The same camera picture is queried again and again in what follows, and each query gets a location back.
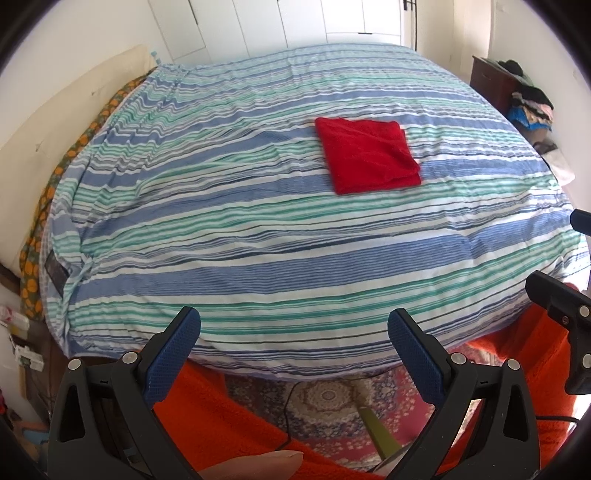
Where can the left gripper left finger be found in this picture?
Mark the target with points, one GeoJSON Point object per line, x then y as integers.
{"type": "Point", "coordinates": [104, 425]}

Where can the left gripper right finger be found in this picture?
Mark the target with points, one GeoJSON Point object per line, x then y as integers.
{"type": "Point", "coordinates": [483, 425]}

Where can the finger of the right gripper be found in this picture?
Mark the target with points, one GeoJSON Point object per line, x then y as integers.
{"type": "Point", "coordinates": [580, 221]}
{"type": "Point", "coordinates": [570, 309]}

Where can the red sweater with white rabbit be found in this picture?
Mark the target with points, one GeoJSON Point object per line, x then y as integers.
{"type": "Point", "coordinates": [367, 155]}

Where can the pile of assorted clothes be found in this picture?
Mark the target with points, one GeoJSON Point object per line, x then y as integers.
{"type": "Point", "coordinates": [530, 110]}

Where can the bare hand skin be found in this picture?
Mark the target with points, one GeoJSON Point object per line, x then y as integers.
{"type": "Point", "coordinates": [276, 465]}

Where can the white pillow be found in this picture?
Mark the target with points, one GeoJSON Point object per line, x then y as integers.
{"type": "Point", "coordinates": [558, 165]}

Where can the orange fleece garment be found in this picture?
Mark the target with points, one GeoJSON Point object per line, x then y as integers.
{"type": "Point", "coordinates": [209, 428]}

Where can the dark wooden nightstand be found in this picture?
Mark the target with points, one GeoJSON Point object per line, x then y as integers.
{"type": "Point", "coordinates": [493, 83]}

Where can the patterned mandala rug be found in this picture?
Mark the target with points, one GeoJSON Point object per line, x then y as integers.
{"type": "Point", "coordinates": [324, 414]}

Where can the cream padded headboard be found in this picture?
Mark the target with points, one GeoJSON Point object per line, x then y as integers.
{"type": "Point", "coordinates": [31, 154]}

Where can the blue green striped bedspread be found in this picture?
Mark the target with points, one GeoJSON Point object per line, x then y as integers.
{"type": "Point", "coordinates": [208, 187]}

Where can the white built-in wardrobe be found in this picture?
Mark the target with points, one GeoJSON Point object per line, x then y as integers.
{"type": "Point", "coordinates": [205, 32]}

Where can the white door with black handle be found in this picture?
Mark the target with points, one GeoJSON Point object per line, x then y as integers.
{"type": "Point", "coordinates": [410, 23]}

